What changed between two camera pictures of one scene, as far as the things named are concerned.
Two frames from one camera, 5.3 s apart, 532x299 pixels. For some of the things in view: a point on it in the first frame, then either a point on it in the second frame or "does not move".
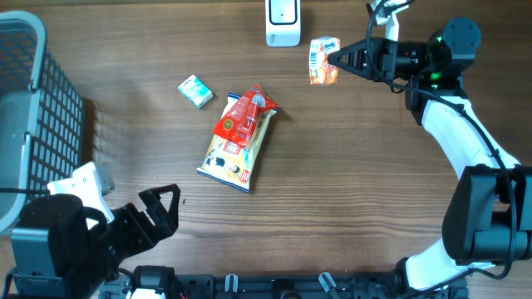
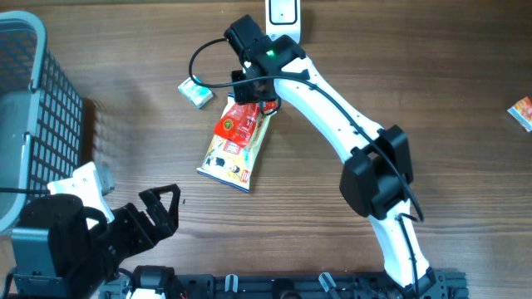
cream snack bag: [229, 162] does not move
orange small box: [321, 71] → [522, 111]
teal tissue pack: [196, 90] does not move
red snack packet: [238, 125] does not move
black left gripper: [166, 220] does not move
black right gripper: [364, 69] → [242, 95]
